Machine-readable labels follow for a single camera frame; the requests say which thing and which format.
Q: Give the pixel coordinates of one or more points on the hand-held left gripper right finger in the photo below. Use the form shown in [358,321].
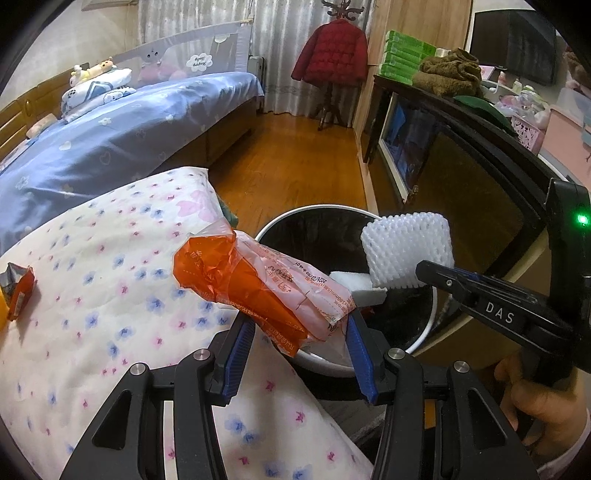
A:
[360,364]

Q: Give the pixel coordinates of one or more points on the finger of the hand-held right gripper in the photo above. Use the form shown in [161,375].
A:
[480,295]

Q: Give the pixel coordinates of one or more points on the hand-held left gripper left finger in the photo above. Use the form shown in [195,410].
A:
[235,364]

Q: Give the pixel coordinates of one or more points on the black round trash bin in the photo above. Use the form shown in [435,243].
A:
[415,332]

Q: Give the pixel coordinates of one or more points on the white foam block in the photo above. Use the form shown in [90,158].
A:
[355,286]

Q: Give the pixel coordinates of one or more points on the orange white plastic bag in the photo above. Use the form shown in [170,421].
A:
[258,286]

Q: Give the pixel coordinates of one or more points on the white foam fruit net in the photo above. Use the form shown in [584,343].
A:
[406,249]

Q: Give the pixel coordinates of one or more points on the person's right forearm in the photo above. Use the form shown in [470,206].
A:
[577,461]

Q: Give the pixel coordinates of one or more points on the person's right hand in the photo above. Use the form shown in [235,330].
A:
[554,415]

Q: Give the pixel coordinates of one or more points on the dark wooden cabinet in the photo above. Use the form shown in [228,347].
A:
[485,194]

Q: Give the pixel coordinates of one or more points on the pink storage drawer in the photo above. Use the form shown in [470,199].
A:
[565,138]

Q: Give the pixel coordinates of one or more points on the floral white blanket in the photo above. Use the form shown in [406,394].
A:
[115,277]

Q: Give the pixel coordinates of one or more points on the green cloth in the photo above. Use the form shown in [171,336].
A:
[228,213]

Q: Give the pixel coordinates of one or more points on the pink perforated basket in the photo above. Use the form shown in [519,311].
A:
[528,134]

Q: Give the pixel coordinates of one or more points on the translucent storage box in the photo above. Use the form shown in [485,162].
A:
[575,104]

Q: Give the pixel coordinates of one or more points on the dark green hat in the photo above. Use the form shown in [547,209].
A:
[482,110]

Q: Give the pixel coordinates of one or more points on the pastel plush figure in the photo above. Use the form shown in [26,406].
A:
[531,100]

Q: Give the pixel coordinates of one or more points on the small white bottle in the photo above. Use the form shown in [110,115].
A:
[516,84]

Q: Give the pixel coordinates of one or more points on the brown folded towel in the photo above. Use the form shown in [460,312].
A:
[448,71]

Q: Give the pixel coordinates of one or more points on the small orange foil wrapper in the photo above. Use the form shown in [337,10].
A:
[21,290]

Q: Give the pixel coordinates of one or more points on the wooden coat stand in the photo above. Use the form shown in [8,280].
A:
[328,107]

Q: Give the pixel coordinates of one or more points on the black television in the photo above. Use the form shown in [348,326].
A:
[512,46]

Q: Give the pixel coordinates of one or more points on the stack of green boxes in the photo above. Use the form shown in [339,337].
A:
[401,55]

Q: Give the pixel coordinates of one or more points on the blue heart print duvet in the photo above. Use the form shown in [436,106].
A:
[138,124]

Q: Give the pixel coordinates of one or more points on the red puffer jacket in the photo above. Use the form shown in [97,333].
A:
[330,50]

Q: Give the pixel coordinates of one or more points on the white radiator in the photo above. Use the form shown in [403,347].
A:
[257,78]

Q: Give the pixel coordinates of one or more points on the folded panda print quilt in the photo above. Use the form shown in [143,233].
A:
[97,94]

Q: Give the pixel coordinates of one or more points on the small pink pillow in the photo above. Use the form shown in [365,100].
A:
[41,125]

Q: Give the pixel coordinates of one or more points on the yellow plush toy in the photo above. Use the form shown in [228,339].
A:
[101,67]

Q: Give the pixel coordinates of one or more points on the white sheer curtain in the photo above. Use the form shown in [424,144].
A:
[277,37]

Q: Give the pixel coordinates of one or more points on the white plush toy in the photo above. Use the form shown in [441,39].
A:
[77,76]

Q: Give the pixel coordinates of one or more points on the white air conditioner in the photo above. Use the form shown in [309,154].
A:
[108,3]

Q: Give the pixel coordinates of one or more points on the wooden bed frame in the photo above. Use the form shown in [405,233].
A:
[221,138]

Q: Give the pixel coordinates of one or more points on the grey mesh bed rail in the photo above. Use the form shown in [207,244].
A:
[184,50]

